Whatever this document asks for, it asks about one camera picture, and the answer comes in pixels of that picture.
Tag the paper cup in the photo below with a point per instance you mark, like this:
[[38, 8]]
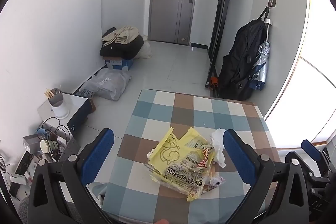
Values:
[[46, 146]]

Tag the white cloth bag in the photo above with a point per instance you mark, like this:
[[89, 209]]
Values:
[[144, 52]]

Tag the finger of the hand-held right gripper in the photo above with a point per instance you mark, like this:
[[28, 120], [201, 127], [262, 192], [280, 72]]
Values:
[[311, 147]]

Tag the black backpack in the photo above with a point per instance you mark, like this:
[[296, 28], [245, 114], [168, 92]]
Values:
[[239, 61]]

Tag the clear printed bread bag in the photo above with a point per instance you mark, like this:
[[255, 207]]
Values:
[[181, 174]]

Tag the grey cardboard box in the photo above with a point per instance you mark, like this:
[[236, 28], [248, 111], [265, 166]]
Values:
[[31, 142]]

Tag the blue cardboard box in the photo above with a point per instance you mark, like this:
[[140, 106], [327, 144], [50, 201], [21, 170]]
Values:
[[119, 64]]

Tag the checkered cloth table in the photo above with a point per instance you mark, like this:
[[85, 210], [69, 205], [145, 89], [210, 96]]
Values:
[[183, 113]]

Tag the silver folded umbrella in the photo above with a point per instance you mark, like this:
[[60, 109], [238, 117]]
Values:
[[260, 66]]

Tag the red checkered wrapper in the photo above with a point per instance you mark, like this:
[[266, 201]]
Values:
[[203, 163]]

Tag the grey white utensil holder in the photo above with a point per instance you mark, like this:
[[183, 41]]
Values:
[[59, 106]]

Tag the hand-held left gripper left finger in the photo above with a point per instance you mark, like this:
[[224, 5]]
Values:
[[97, 155]]

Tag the grey speckled board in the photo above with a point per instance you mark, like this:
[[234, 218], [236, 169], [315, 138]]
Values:
[[71, 148]]

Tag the white tissue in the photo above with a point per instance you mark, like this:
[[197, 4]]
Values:
[[218, 140]]

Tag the beige clothing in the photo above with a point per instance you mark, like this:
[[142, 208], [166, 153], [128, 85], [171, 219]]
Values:
[[123, 35]]

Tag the grey plastic bag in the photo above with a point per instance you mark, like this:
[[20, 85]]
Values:
[[107, 82]]

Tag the frosted glass window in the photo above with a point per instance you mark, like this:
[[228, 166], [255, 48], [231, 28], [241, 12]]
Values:
[[309, 82]]

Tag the white side table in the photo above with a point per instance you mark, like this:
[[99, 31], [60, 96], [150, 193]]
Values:
[[76, 103]]

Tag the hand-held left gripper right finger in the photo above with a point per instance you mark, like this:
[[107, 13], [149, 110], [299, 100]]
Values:
[[239, 158]]

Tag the small brown case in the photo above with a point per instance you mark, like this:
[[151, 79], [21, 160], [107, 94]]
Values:
[[93, 104]]

